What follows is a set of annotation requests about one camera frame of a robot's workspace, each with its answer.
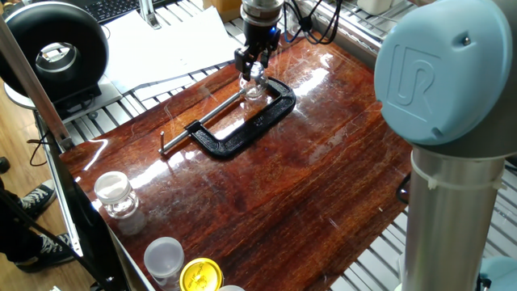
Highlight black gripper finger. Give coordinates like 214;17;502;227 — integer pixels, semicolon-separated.
233;45;259;82
257;48;272;70

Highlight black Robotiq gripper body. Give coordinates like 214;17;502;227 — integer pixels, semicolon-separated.
243;20;283;53

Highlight silver metal jar lid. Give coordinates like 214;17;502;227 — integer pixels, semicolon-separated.
246;61;268;81

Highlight small clear glass jar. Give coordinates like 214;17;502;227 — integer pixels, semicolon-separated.
238;62;270;102

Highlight black C-clamp with steel screw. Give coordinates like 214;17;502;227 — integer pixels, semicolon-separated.
158;76;297;160

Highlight clear lidless glass jar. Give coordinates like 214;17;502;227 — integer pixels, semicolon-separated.
284;6;309;37

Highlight glass jar with white lid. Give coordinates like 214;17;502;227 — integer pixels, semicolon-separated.
143;236;186;291
93;171;141;221

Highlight yellow round lid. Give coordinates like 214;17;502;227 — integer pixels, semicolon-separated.
179;257;225;291

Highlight brown cardboard box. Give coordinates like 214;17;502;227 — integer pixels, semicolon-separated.
201;0;244;23

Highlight white paper sheet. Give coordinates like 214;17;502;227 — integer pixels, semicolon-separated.
132;74;197;102
103;6;244;95

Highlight white plastic container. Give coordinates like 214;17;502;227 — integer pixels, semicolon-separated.
356;0;395;16

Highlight glossy red-brown wooden board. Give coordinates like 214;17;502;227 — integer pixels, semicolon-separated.
59;31;414;291

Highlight black computer keyboard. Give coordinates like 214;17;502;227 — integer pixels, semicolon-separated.
82;0;173;25

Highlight black side panel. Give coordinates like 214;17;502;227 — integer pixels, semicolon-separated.
47;135;132;291

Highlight black trouser leg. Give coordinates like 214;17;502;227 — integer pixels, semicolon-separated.
0;177;44;264

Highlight black and blue gripper cables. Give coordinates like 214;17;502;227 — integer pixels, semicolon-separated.
281;0;345;46

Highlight silver metal bracket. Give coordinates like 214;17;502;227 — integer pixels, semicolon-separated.
138;0;163;31

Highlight aluminium frame post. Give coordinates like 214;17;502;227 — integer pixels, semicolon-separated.
0;15;76;152

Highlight black ring light on stand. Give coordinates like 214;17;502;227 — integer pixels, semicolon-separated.
0;1;123;122

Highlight thin black cable loop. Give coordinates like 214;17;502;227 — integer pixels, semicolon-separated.
27;130;52;168

